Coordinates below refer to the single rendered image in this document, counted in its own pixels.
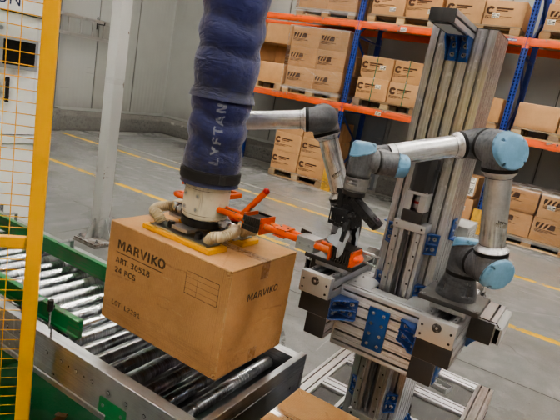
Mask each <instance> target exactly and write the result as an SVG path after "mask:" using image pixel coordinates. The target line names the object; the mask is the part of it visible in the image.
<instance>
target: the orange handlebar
mask: <svg viewBox="0 0 560 420"><path fill-rule="evenodd" d="M183 194H184V191H183V190H177V191H175V192H174V193H173V195H174V196H175V197H177V198H181V199H183ZM237 198H242V193H241V192H238V191H235V190H231V195H230V199H237ZM225 208H228V209H230V210H233V211H235V212H232V211H230V210H227V209H225ZM225 208H222V207H218V208H217V212H218V213H221V214H223V215H226V216H229V217H230V218H235V219H237V220H239V221H243V215H241V214H239V213H240V212H241V211H239V210H237V209H235V208H232V207H229V206H226V207H225ZM236 212H238V213H236ZM262 228H263V230H266V231H269V232H270V233H273V235H274V236H276V237H279V238H282V239H286V238H288V239H291V240H293V241H295V242H296V240H297V235H298V234H302V233H301V232H298V231H295V228H293V227H289V226H287V225H284V224H283V225H279V224H276V223H274V222H271V223H270V225H268V224H266V223H265V224H264V225H263V227H262ZM329 245H331V243H330V242H325V241H321V243H319V242H316V243H315V244H314V245H313V246H314V248H315V249H317V250H319V251H322V252H325V253H328V249H329ZM363 260H364V258H363V255H359V256H356V257H355V258H354V259H353V262H354V263H361V262H362V261H363Z"/></svg>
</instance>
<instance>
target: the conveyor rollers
mask: <svg viewBox="0 0 560 420"><path fill-rule="evenodd" d="M24 249H26V248H24ZM24 249H8V258H14V259H8V260H7V269H25V260H15V259H26V250H24ZM24 272H25V270H7V276H9V277H10V278H12V279H22V280H16V281H17V282H19V283H21V284H22V285H23V284H24V281H23V280H24ZM104 285H105V282H103V281H102V280H100V279H98V278H96V277H94V276H92V275H90V274H88V273H86V272H84V271H82V270H80V269H78V268H76V267H74V266H72V265H70V264H68V263H66V262H64V261H62V260H61V259H59V258H57V257H54V256H53V255H51V254H49V253H47V252H44V251H42V262H41V273H40V284H39V294H40V295H42V296H43V297H45V298H47V299H50V298H52V299H54V303H56V304H57V305H58V306H60V307H62V308H64V309H66V310H68V311H69V312H70V313H73V314H74V315H76V316H78V317H80V318H81V319H83V326H82V331H83V333H82V338H80V339H78V340H75V339H73V338H72V337H69V336H68V335H67V334H65V333H64V332H62V331H60V330H58V329H57V328H55V327H54V326H52V325H51V324H50V328H52V329H53V330H55V331H56V332H58V333H60V334H62V335H63V336H64V337H65V338H68V339H69V340H71V341H73V342H74V343H76V344H77V345H79V346H82V348H84V349H86V350H87V351H89V352H90V353H92V354H93V355H96V354H98V353H101V352H103V351H106V350H108V349H110V348H114V347H116V346H117V345H120V344H122V343H125V342H128V341H130V340H132V339H134V338H138V336H137V335H135V334H134V333H132V332H129V331H128V330H127V329H126V330H124V331H122V330H123V329H125V328H124V327H121V326H119V325H118V324H116V323H115V322H113V321H111V320H110V319H108V318H106V317H104V316H103V315H102V308H103V294H104ZM105 323H106V324H105ZM103 324H104V325H103ZM101 325H102V326H101ZM99 326H100V327H99ZM89 329H91V330H89ZM87 330H88V331H87ZM84 331H86V332H84ZM119 331H121V332H119ZM116 332H118V333H116ZM113 333H115V334H113ZM111 334H113V335H111ZM108 335H111V336H108ZM106 336H108V337H106ZM99 338H103V339H100V340H98V339H99ZM95 340H97V341H96V342H93V341H95ZM90 342H92V343H90ZM87 343H89V344H87ZM84 344H87V345H85V346H83V345H84ZM150 346H152V344H151V343H149V342H147V341H145V340H144V339H142V338H138V339H136V340H133V341H131V342H128V343H126V344H123V345H122V346H120V347H116V348H114V349H112V350H109V351H107V352H104V353H102V354H99V355H97V356H96V357H98V358H100V359H102V360H103V361H104V362H106V363H108V364H111V363H114V362H116V361H118V360H120V359H122V358H125V357H127V356H129V355H131V354H134V353H136V352H139V351H141V350H143V349H144V348H148V347H150ZM166 354H167V353H166V352H164V351H163V350H161V349H159V348H158V347H151V348H149V349H148V350H146V351H143V352H140V353H139V354H137V355H134V356H132V357H130V358H127V359H125V360H123V361H121V362H118V363H116V364H114V365H112V366H113V367H114V368H116V369H117V370H119V371H120V372H122V373H124V374H125V373H128V372H131V371H132V370H134V369H136V368H139V367H141V366H142V365H144V364H146V363H150V362H151V361H153V360H155V359H157V358H160V357H161V356H163V355H166ZM180 363H182V362H181V361H179V360H178V359H176V358H175V357H173V356H171V355H170V356H168V357H165V358H163V359H161V360H159V361H157V362H155V363H153V364H151V365H149V366H147V367H145V368H142V369H140V370H138V371H136V372H134V373H132V374H130V375H128V376H129V377H130V378H132V379H133V380H135V381H137V382H138V383H140V384H142V383H145V382H146V381H148V380H150V379H151V378H154V377H156V376H157V375H159V374H161V373H164V372H166V371H167V370H169V369H171V368H174V367H176V366H177V365H179V364H180ZM272 365H273V360H272V359H271V358H270V357H269V356H265V357H263V358H261V359H260V360H258V361H256V362H255V363H254V364H252V365H250V366H249V367H247V368H245V369H243V370H242V371H241V372H239V373H237V374H236V375H234V376H233V377H230V378H229V379H228V380H227V381H225V382H223V383H221V384H219V385H218V386H216V387H215V388H213V389H212V390H210V391H209V392H206V393H205V394H203V395H202V396H201V397H199V398H197V399H196V400H194V401H192V402H190V403H189V404H188V405H186V406H185V407H182V408H181V409H182V410H183V411H184V412H186V413H188V414H190V415H191V416H193V417H196V416H197V415H198V414H200V413H202V412H203V411H205V410H206V409H208V408H210V407H211V406H212V405H213V404H215V403H217V402H218V401H220V400H221V399H223V398H225V397H226V396H227V395H228V394H230V393H232V392H233V391H235V390H236V389H238V388H240V387H241V386H242V385H243V384H245V383H247V382H248V381H250V380H251V379H253V378H255V377H256V376H257V375H259V374H260V373H262V372H264V371H265V370H267V369H268V368H270V367H271V366H272ZM195 373H198V371H197V370H195V369H193V368H192V367H189V366H188V365H187V364H186V365H184V366H182V367H180V368H179V369H177V370H175V371H173V372H170V373H169V374H167V375H165V376H163V377H161V378H159V379H158V380H156V381H154V382H151V383H149V384H148V385H146V386H144V387H146V388H148V389H150V390H151V391H153V392H154V393H156V394H157V395H158V394H159V393H162V392H164V391H166V390H167V389H169V388H171V387H173V386H174V385H176V384H178V383H180V382H181V381H183V380H185V379H187V378H189V377H191V376H192V375H194V374H195ZM226 375H227V374H226ZM226 375H224V376H226ZM224 376H222V377H224ZM222 377H220V378H222ZM220 378H219V379H220ZM217 380H218V379H217ZM217 380H216V381H217ZM216 381H213V380H212V379H211V378H209V377H207V376H205V375H203V374H202V375H201V376H199V377H196V378H195V379H193V380H192V381H190V382H188V383H186V384H184V385H183V386H181V387H179V388H178V389H176V390H174V391H172V392H170V393H169V394H167V395H165V396H164V397H163V398H164V399H166V400H168V401H169V402H170V403H172V404H174V405H175V406H176V405H178V404H179V403H181V402H183V401H184V400H186V399H188V398H190V397H191V396H192V395H194V394H196V393H198V392H199V391H201V390H203V389H204V388H206V387H207V386H209V385H211V384H212V383H215V382H216Z"/></svg>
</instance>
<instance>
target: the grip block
mask: <svg viewBox="0 0 560 420"><path fill-rule="evenodd" d="M258 212H259V211H258V210H256V211H251V212H244V213H243V217H242V226H241V228H243V229H246V230H248V231H250V232H253V233H258V235H263V234H266V233H270V232H269V231H266V230H263V225H264V224H265V223H266V224H268V225H270V223H275V219H276V217H275V216H271V215H269V214H266V213H264V212H259V214H258Z"/></svg>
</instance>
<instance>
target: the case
mask: <svg viewBox="0 0 560 420"><path fill-rule="evenodd" d="M152 221H155V219H154V218H153V217H152V216H151V215H150V214H148V215H142V216H136V217H125V218H119V219H113V220H112V223H111V232H110V239H109V247H108V255H107V270H106V277H105V285H104V294H103V301H102V315H103V316H104V317H105V318H108V319H110V320H111V321H113V322H115V323H116V324H118V325H119V326H121V327H123V328H125V329H127V330H128V331H129V332H131V333H134V334H135V335H137V336H139V337H140V338H142V339H144V340H145V341H147V342H149V343H151V344H152V345H153V346H155V347H157V348H159V349H161V350H163V351H164V352H165V353H168V354H169V355H171V356H173V357H174V358H176V359H178V360H179V361H181V362H183V363H185V364H187V365H188V366H189V367H191V368H193V369H195V370H197V371H198V372H200V373H202V374H203V375H205V376H207V377H208V378H211V379H212V380H213V381H216V380H217V379H219V378H221V377H222V376H224V375H226V374H228V373H230V372H231V371H233V370H234V369H236V368H239V367H240V366H242V365H243V364H245V363H247V362H249V361H250V360H252V359H254V358H255V357H257V356H259V355H261V354H262V353H265V352H266V351H267V350H269V349H271V348H273V347H275V346H277V345H278V344H279V340H280V336H281V331H282V327H283V319H284V315H285V310H286V306H287V301H288V294H289V289H290V285H291V281H292V276H293V269H294V264H295V260H296V256H297V252H296V251H293V250H291V249H289V248H286V247H283V246H280V245H278V244H276V243H273V242H269V241H267V240H265V239H262V238H260V237H256V236H252V237H254V238H257V239H258V240H259V241H258V243H257V244H253V245H250V246H246V247H240V246H238V245H236V244H234V243H231V242H220V244H222V245H224V246H226V247H227V251H226V252H220V253H217V254H213V255H210V256H208V255H206V254H204V253H201V252H199V251H196V250H194V249H192V248H190V247H187V246H185V245H182V244H181V243H179V242H175V241H173V240H172V239H169V238H167V237H164V236H162V235H160V234H157V233H155V232H152V231H150V230H148V229H146V228H144V227H143V223H147V222H152Z"/></svg>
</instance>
